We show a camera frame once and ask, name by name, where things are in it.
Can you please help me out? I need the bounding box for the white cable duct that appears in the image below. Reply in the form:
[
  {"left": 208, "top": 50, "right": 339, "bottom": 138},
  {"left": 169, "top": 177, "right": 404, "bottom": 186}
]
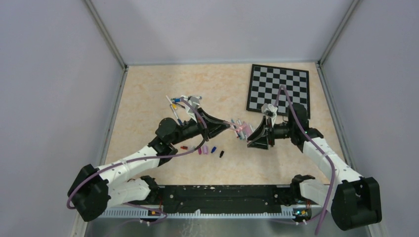
[{"left": 99, "top": 206, "right": 295, "bottom": 219}]

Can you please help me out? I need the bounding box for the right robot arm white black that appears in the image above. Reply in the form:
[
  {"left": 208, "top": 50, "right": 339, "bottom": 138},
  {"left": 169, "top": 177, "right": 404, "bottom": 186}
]
[{"left": 248, "top": 103, "right": 382, "bottom": 231}]

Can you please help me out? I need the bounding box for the purple cable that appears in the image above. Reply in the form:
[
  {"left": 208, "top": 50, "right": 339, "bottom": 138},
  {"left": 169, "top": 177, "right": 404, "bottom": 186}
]
[
  {"left": 275, "top": 85, "right": 336, "bottom": 236},
  {"left": 67, "top": 98, "right": 209, "bottom": 226}
]

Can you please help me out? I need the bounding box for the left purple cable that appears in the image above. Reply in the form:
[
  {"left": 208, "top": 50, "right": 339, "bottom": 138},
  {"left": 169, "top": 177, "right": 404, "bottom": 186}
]
[{"left": 67, "top": 98, "right": 209, "bottom": 226}]

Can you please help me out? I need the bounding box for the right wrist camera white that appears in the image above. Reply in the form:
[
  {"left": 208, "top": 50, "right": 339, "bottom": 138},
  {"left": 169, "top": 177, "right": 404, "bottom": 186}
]
[{"left": 261, "top": 103, "right": 278, "bottom": 119}]

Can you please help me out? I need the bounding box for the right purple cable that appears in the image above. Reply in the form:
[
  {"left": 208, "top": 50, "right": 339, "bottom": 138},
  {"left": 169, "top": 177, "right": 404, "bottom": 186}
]
[{"left": 275, "top": 85, "right": 336, "bottom": 236}]

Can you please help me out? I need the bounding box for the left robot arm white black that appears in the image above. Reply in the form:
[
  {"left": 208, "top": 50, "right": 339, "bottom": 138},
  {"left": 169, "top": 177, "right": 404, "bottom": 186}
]
[{"left": 67, "top": 108, "right": 231, "bottom": 222}]

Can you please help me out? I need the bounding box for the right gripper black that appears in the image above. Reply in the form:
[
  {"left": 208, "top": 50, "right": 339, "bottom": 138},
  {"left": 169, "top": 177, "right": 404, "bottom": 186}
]
[{"left": 248, "top": 116, "right": 294, "bottom": 150}]

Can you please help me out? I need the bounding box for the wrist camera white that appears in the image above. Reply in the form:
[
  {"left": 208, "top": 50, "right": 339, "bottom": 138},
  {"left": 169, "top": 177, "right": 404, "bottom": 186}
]
[
  {"left": 185, "top": 96, "right": 200, "bottom": 115},
  {"left": 261, "top": 103, "right": 278, "bottom": 119}
]

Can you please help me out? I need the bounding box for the black white checkerboard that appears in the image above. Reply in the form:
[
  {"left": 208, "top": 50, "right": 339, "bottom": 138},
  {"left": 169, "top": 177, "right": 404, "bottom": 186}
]
[{"left": 246, "top": 64, "right": 310, "bottom": 119}]

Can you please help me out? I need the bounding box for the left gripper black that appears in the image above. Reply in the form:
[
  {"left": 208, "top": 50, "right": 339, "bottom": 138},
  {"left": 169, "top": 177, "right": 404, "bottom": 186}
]
[{"left": 170, "top": 107, "right": 230, "bottom": 145}]

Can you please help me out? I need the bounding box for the pink highlighter pen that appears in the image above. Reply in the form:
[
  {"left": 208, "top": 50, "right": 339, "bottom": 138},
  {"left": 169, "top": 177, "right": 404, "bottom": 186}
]
[{"left": 243, "top": 123, "right": 254, "bottom": 140}]

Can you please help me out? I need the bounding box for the blue clear pen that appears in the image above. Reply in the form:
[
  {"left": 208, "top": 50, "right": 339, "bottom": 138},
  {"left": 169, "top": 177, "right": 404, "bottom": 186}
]
[{"left": 171, "top": 97, "right": 188, "bottom": 103}]

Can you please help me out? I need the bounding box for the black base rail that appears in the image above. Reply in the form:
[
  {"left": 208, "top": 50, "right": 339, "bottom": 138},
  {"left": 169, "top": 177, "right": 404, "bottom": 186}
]
[{"left": 127, "top": 185, "right": 323, "bottom": 215}]

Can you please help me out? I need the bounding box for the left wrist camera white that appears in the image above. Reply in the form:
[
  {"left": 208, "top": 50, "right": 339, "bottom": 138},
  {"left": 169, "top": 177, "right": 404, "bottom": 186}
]
[{"left": 185, "top": 96, "right": 200, "bottom": 115}]

